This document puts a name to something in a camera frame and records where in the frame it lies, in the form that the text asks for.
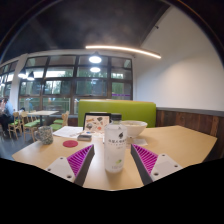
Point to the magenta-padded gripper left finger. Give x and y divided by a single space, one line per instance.
58 166

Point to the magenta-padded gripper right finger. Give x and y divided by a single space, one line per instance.
165 165

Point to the white-labelled clear drink bottle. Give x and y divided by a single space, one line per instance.
115 150

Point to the flat round red coaster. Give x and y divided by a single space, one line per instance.
70 143

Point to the white paper napkin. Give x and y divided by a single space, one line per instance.
141 142

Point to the speckled grey mug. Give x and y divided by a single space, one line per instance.
46 135

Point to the white paper sheet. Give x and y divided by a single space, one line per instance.
68 131

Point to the small dark box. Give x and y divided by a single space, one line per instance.
84 137

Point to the white bowl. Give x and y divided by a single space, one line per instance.
135 127

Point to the wooden chairs with green seats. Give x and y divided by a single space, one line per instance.
31 124

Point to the black-framed picture stand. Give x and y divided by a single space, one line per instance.
95 123

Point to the green upholstered bench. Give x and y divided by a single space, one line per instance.
130 110

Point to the person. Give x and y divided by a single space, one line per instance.
7 111

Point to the round pendant lamps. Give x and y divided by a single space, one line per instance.
95 59

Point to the curved linear ceiling light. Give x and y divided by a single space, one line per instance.
126 49

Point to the large dark-framed window wall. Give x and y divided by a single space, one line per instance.
63 86

